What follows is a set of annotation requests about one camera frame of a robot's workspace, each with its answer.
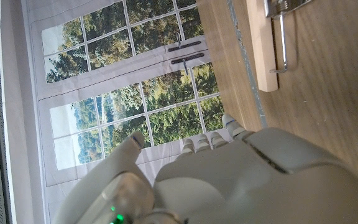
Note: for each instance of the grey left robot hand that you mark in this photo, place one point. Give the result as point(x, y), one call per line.
point(228, 186)

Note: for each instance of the printed window backdrop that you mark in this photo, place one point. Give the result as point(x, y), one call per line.
point(120, 93)

